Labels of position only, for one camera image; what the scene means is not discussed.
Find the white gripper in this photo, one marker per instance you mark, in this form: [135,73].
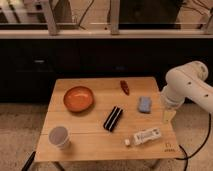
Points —
[171,100]

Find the orange ceramic bowl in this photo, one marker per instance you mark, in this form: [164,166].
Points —
[78,99]

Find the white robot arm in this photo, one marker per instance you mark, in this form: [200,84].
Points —
[187,81]

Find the blue sponge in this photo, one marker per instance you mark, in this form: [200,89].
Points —
[144,104]

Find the white plastic bottle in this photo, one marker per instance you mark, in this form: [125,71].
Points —
[144,136]

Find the black striped case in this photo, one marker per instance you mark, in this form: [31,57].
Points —
[112,119]

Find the red chili pepper toy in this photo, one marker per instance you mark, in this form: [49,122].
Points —
[124,87]

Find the wooden folding table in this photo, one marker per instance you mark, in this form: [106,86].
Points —
[89,140]

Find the white paper cup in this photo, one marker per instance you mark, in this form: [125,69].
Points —
[59,137]

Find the dark cabinet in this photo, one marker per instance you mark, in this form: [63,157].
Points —
[30,67]

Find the black table leg handle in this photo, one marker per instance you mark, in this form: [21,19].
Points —
[29,162]

